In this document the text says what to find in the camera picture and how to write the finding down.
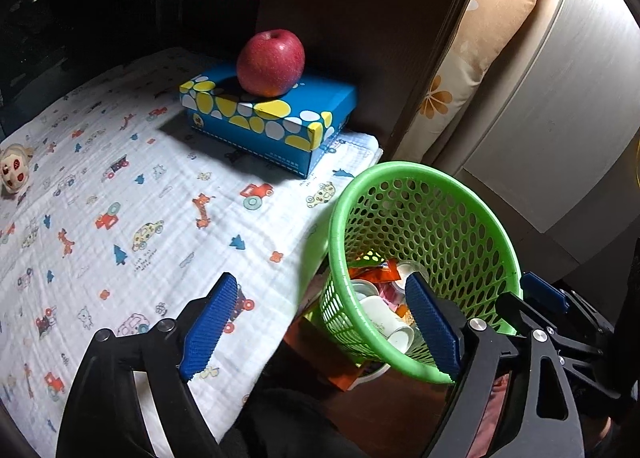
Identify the cartoon print white blanket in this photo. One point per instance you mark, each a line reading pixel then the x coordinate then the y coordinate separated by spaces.
pixel 128 215

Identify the green plastic mesh basket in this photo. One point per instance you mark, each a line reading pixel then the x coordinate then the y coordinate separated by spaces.
pixel 414 214

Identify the blue yellow tissue box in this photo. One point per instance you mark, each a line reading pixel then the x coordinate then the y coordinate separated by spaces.
pixel 292 130

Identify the white paper cup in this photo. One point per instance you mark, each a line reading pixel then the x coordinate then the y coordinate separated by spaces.
pixel 393 329

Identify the floral beige pillow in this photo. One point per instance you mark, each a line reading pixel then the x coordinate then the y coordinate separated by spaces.
pixel 484 30

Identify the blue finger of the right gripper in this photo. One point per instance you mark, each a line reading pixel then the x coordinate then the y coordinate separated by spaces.
pixel 542 296
pixel 519 315

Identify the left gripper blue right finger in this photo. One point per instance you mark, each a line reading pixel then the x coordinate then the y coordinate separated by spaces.
pixel 442 338

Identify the white red plush toy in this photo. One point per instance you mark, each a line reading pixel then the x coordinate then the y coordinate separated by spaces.
pixel 14 163

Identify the orange snack wrapper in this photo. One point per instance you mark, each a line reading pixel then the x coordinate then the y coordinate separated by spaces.
pixel 378 273

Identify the white plastic lid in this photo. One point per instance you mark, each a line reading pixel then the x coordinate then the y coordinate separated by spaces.
pixel 369 372

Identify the red apple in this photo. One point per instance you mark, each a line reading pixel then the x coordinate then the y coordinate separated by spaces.
pixel 271 63

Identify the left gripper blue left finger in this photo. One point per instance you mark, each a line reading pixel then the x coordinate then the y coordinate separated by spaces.
pixel 202 322

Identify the pink snack wrapper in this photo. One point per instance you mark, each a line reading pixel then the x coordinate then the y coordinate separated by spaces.
pixel 391 294

